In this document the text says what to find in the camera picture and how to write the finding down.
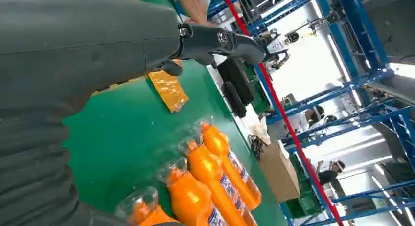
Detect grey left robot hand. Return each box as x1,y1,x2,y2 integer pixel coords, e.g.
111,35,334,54
0,0,266,226

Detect orange drink bottle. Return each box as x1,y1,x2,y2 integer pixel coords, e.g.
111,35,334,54
114,186,182,226
157,157,228,226
184,139,259,226
199,120,263,211

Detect yellow sheet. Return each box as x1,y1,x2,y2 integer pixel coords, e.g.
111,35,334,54
82,0,190,113

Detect green table mat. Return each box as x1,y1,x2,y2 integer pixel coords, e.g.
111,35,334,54
61,0,289,226

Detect person's right hand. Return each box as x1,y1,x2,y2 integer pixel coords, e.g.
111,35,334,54
185,17,222,28

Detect black carrying case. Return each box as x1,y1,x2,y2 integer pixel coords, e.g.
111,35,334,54
216,57,257,105

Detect black handheld controller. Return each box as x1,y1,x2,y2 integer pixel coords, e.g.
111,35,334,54
221,81,248,119

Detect background robot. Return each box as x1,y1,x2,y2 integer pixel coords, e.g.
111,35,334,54
259,19,325,71

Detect white plastic bag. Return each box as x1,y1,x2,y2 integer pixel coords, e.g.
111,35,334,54
251,116,272,146

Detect red strip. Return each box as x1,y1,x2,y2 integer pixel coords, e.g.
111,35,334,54
220,0,345,226

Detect brown cardboard box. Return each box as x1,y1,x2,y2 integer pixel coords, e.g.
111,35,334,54
257,141,301,203

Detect background person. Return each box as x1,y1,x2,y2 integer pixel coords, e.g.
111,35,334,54
304,104,326,129
315,159,346,187

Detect black cable bundle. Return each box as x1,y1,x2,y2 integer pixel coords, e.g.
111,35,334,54
247,134,269,161

